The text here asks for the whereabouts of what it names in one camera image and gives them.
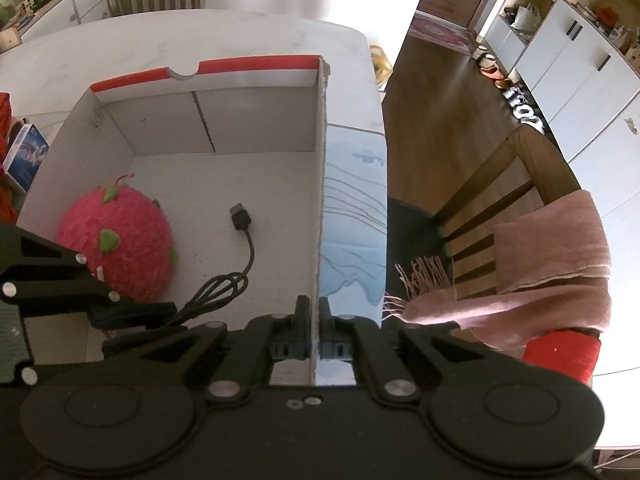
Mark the red patterned rug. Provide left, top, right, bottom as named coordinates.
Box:
left=407, top=10, right=481, bottom=56

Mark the row of shoes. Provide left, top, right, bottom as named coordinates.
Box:
left=472, top=44, right=546, bottom=133

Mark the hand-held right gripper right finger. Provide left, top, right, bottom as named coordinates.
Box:
left=319, top=296, right=523, bottom=405

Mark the red cloth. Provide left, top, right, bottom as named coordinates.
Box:
left=0, top=91, right=18, bottom=223

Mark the blue picture box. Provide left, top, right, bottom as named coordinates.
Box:
left=2, top=122, right=51, bottom=193

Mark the white low cabinet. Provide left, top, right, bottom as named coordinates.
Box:
left=482, top=14, right=533, bottom=77

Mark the wooden chair with scarf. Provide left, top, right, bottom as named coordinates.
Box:
left=387, top=125, right=613, bottom=361

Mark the white bag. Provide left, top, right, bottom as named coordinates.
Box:
left=510, top=4, right=542, bottom=31

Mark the black usb cable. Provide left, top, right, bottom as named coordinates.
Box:
left=172, top=202, right=256, bottom=331

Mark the black seat cushion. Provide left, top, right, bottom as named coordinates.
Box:
left=387, top=197, right=446, bottom=301

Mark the white cardboard box red trim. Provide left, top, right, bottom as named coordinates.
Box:
left=15, top=55, right=333, bottom=386

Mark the pink fringed scarf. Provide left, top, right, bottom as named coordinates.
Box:
left=382, top=190, right=613, bottom=351

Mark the pink dragon fruit plush toy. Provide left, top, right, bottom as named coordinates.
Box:
left=56, top=174, right=180, bottom=303

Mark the white tall cabinet with handles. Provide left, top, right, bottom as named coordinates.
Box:
left=515, top=0, right=640, bottom=161

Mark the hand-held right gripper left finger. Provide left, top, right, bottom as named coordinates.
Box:
left=117, top=296, right=311, bottom=403

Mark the yellow bag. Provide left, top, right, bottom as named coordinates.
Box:
left=370, top=45, right=393, bottom=91

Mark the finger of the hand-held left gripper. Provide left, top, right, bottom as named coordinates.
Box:
left=102, top=327, right=188, bottom=356
left=0, top=225, right=177, bottom=331

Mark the white sideboard wooden top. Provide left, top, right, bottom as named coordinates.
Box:
left=0, top=0, right=116, bottom=53

